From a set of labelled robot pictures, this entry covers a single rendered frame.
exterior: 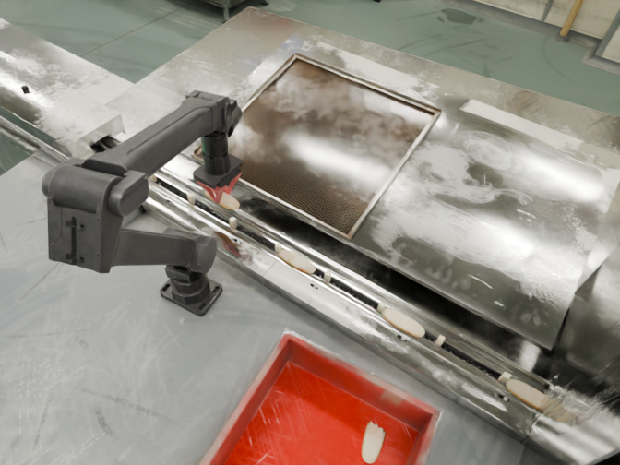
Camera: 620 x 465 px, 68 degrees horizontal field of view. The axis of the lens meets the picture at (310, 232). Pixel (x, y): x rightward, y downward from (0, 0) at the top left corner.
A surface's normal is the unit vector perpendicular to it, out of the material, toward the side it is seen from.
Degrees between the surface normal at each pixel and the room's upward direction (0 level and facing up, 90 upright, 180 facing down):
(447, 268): 10
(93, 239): 60
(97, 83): 0
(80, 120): 0
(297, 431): 0
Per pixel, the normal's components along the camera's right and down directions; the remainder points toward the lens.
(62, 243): -0.19, 0.31
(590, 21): -0.55, 0.62
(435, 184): -0.04, -0.53
